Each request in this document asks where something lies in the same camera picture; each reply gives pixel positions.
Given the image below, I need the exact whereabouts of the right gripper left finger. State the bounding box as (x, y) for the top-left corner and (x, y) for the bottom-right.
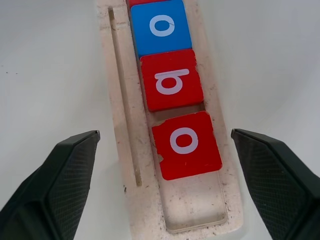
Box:
(0, 129), (101, 240)

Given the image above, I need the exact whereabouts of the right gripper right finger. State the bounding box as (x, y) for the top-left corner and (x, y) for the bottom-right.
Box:
(231, 128), (320, 240)

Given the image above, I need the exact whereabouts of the red letter tile o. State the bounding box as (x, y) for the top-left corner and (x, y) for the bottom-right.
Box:
(151, 110), (223, 181)

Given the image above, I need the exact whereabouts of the red letter tile b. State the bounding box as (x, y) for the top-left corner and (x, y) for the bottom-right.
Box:
(139, 48), (205, 113)

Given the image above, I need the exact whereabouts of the wooden letter tray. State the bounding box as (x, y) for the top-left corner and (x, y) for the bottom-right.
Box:
(96, 0), (245, 237)

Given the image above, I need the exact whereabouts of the blue letter tile o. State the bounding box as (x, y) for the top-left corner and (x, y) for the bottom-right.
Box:
(129, 0), (193, 59)

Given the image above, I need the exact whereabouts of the red letter tile r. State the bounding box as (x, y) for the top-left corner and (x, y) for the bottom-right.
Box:
(127, 0), (173, 7)

